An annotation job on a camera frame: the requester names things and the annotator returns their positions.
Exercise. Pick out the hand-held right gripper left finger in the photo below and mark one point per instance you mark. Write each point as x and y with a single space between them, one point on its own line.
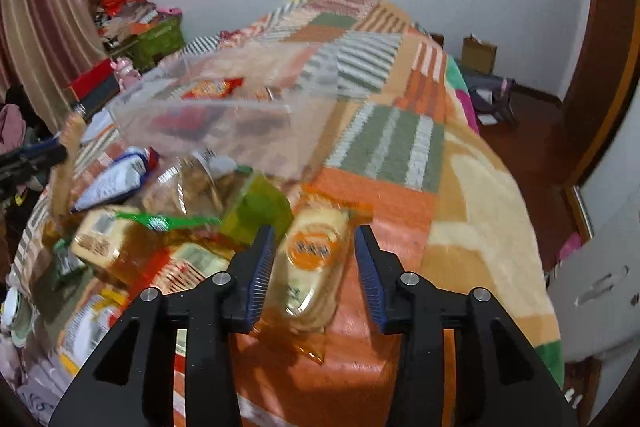
262 267

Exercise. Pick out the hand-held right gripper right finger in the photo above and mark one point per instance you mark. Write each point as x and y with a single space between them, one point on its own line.
370 277

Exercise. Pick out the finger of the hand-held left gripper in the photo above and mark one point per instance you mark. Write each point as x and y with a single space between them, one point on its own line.
30 161

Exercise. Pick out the orange round cake packet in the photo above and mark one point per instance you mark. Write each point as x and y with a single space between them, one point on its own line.
310 257

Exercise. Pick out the yellow-green snack packet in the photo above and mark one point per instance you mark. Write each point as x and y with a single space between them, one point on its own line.
260 212

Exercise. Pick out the striped cracker packet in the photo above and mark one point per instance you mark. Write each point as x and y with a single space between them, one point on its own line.
192 263

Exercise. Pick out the white and blue snack packet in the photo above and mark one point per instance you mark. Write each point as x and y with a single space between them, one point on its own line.
112 182

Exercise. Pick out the green snack packet white label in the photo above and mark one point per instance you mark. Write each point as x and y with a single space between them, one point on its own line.
165 221

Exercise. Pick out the clear plastic container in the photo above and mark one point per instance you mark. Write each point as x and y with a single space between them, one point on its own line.
225 127

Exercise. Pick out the red snack packet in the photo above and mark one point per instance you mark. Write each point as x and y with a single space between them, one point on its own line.
212 88

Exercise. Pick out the tan tall packet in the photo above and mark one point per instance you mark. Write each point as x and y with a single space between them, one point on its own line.
67 167

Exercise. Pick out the white cloth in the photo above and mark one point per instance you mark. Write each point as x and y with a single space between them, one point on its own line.
97 126

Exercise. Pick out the red box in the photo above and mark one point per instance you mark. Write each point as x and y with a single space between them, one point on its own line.
92 79

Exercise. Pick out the small green snack packet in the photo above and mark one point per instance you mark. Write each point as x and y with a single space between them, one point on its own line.
65 259

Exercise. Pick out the clear cookie packet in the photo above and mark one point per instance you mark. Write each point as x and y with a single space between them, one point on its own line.
195 187

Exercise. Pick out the yellow cake packet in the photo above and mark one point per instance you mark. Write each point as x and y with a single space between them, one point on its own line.
100 239

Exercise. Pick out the pink toy figure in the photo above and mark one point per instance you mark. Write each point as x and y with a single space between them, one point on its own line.
125 73

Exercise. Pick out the white bowl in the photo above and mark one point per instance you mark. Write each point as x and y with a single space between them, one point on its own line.
15 314

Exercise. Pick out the striped brown curtain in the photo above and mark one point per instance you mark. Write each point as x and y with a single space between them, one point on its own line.
45 7

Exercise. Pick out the green storage box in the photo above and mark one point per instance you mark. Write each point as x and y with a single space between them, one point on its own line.
150 43

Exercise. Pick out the yellow and white snack packet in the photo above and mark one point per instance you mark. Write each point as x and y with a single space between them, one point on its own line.
85 329

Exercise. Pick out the stool with bag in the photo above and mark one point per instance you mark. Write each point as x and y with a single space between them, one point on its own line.
492 99

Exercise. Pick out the white sliding wardrobe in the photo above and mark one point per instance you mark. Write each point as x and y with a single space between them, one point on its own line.
600 267

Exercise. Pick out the cardboard box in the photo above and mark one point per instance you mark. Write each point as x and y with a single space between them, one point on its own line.
478 56

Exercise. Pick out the wooden door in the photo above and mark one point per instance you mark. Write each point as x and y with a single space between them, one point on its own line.
600 57

